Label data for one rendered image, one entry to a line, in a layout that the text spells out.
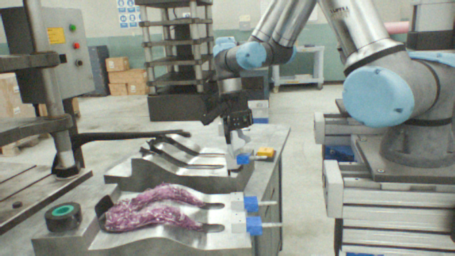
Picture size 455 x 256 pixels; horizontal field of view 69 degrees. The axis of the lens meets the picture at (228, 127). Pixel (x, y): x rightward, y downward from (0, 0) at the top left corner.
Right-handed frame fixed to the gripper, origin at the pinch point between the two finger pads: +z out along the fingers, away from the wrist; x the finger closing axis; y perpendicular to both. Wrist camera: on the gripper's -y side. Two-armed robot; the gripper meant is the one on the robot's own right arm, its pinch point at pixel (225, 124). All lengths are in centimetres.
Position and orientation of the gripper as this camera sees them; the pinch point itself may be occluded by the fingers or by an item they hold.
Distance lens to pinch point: 138.7
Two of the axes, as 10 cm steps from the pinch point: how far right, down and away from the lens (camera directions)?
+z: 0.6, 9.6, 2.9
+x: 2.9, -2.9, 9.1
